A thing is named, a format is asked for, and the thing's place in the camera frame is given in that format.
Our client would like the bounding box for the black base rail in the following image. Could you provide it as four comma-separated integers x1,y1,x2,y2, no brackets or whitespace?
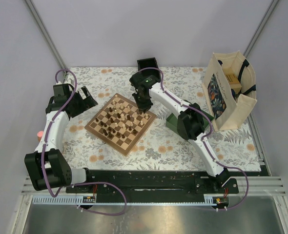
65,170,240,195

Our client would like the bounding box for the black plastic bin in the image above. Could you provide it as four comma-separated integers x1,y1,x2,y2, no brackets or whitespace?
137,58,159,76

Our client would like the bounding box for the green metal tray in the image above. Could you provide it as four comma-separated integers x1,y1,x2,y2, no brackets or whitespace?
166,110,214,135

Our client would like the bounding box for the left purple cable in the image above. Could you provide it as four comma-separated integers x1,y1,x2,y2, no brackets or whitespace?
41,69,127,215

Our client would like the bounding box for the wooden chess board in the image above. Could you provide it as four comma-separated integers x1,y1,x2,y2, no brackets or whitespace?
85,93,156,156

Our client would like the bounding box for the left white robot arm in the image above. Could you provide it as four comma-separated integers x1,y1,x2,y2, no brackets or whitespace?
24,84,98,193

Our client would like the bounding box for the white slotted cable duct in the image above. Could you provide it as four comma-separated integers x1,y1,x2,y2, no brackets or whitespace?
32,192,217,206

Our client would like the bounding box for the pink capped bottle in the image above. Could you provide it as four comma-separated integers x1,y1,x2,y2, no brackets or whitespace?
37,131,44,142

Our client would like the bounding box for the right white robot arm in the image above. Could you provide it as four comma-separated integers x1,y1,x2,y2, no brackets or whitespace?
129,68,230,193

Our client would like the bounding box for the cream canvas tote bag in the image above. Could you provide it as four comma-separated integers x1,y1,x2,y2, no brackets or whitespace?
202,51,257,131

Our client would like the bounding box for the wooden box in bag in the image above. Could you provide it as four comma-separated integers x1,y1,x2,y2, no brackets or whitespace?
224,70,242,95

